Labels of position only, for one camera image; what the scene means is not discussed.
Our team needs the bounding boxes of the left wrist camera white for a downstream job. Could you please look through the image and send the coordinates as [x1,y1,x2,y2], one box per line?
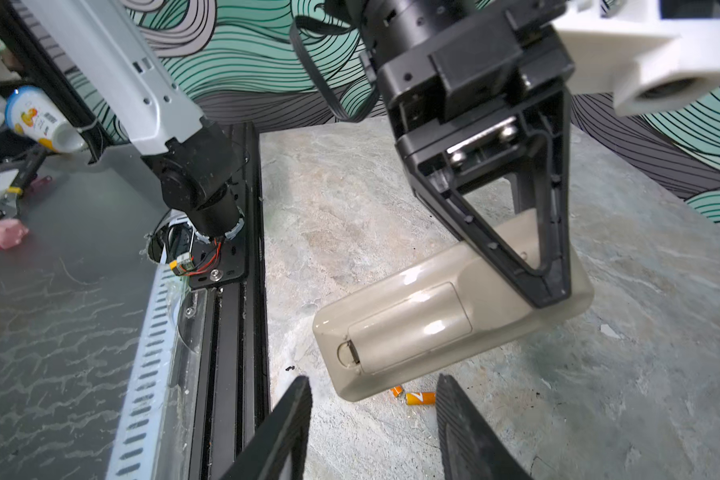
[552,1,720,116]

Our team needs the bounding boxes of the white slotted cable duct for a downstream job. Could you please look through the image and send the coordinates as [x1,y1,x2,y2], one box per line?
[106,266,182,479]

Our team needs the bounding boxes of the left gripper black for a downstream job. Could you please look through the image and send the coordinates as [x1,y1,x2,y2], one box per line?
[374,1,574,308]

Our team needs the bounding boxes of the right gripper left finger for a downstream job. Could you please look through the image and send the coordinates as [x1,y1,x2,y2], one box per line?
[222,376,312,480]

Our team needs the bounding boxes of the pink cloth object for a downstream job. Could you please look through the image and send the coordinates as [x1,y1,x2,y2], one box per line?
[0,215,30,251]

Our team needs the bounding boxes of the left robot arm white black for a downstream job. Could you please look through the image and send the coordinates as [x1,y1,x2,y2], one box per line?
[28,1,574,308]

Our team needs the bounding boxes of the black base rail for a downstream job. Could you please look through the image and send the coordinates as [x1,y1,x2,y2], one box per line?
[188,123,270,479]

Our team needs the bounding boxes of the white bottle with label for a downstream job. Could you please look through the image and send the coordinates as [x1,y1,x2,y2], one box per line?
[5,86,87,154]

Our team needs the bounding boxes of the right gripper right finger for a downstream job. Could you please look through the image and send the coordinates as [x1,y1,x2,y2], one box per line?
[436,374,531,480]

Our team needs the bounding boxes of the white remote control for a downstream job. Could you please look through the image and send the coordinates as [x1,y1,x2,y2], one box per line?
[312,242,594,402]

